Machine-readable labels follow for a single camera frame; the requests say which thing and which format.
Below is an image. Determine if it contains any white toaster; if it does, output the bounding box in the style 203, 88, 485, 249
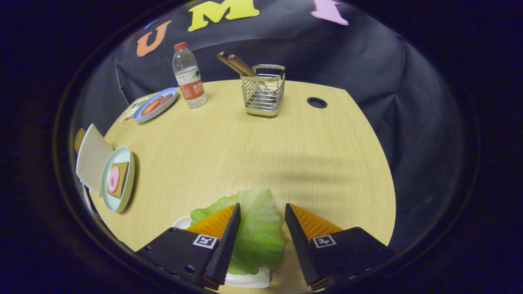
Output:
76, 124, 114, 196

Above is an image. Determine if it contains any clear water bottle red cap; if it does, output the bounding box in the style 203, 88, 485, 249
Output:
172, 41, 208, 109

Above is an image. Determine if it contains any green lettuce leaf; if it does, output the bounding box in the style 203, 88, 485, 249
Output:
190, 187, 286, 275

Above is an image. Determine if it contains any red tomato slice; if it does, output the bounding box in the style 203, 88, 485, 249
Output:
141, 100, 161, 116

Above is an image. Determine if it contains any pale green plate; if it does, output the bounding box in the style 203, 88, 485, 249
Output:
101, 146, 135, 213

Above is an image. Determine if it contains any brown bread slice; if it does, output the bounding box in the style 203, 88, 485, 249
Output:
107, 162, 129, 199

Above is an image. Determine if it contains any blue plate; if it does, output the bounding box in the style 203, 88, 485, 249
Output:
132, 87, 179, 123

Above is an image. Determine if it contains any pink ham slice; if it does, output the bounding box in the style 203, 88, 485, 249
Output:
107, 166, 120, 194

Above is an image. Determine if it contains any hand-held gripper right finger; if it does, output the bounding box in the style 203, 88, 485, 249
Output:
284, 203, 396, 292

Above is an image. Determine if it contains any wooden handled utensil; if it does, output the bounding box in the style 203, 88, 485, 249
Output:
217, 51, 270, 98
228, 54, 274, 100

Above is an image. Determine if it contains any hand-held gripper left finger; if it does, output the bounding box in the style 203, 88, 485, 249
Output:
135, 203, 241, 291

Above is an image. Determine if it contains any small white plate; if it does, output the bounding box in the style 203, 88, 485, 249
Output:
173, 216, 271, 289

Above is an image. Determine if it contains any white divided seasoning tray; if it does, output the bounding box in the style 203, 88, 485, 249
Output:
120, 97, 150, 124

